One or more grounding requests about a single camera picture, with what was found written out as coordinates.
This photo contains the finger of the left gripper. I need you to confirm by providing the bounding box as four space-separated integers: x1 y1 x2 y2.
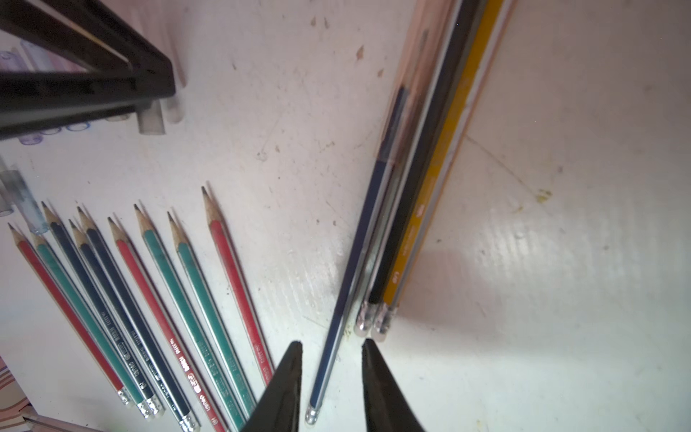
1 1 176 140

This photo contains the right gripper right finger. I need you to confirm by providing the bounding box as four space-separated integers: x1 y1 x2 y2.
362 338 424 432

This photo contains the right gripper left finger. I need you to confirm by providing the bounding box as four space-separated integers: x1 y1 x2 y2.
241 341 303 432

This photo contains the clear pale blue pencil cap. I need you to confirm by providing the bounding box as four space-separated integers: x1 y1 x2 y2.
65 122 91 132

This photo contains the clear light blue pencil cap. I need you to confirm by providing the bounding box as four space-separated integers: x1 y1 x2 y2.
1 160 49 235

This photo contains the pink capped pencil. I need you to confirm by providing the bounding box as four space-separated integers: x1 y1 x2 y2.
201 186 275 386

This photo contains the clear colourless pencil cap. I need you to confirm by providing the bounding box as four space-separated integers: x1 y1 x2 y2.
136 100 166 136

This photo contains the dark blue pencil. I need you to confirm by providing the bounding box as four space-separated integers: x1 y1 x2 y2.
41 202 165 418

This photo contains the red capped pencil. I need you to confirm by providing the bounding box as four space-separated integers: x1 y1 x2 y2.
107 217 227 431

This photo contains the yellow black capped pencil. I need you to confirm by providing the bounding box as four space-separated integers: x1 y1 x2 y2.
351 1 512 338

